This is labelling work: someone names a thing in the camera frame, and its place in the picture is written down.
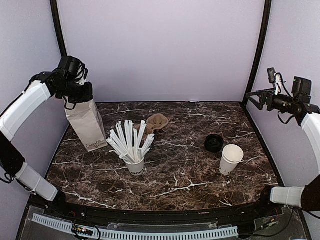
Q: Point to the black frame post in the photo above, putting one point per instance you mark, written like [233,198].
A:
[259,50]
[58,27]

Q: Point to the black plastic cup lids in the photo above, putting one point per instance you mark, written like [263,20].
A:
[214,143]

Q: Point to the brown cardboard cup carrier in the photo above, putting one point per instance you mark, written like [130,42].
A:
[154,123]

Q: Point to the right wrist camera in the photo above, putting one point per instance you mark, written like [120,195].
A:
[276,79]

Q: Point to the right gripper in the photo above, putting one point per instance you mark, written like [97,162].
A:
[263,94]

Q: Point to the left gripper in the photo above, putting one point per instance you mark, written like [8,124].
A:
[87,96]

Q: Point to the right black frame post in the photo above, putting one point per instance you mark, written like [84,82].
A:
[259,50]

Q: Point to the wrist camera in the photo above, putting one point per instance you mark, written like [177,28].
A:
[276,79]
[72,69]

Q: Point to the white slotted cable duct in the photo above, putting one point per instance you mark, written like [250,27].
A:
[119,231]

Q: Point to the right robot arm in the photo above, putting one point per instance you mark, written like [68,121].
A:
[307,116]

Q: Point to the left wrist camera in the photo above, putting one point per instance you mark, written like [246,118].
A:
[72,69]

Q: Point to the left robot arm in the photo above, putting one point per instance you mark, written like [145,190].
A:
[41,87]

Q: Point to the bundle of straws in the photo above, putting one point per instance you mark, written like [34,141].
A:
[131,145]

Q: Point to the white paper takeout bag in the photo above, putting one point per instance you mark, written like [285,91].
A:
[87,123]

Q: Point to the white paper coffee cup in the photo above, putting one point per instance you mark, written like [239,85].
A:
[231,156]

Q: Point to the left black frame post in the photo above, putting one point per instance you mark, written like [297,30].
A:
[58,27]

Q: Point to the paper cup holding straws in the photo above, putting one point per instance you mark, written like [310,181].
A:
[136,169]

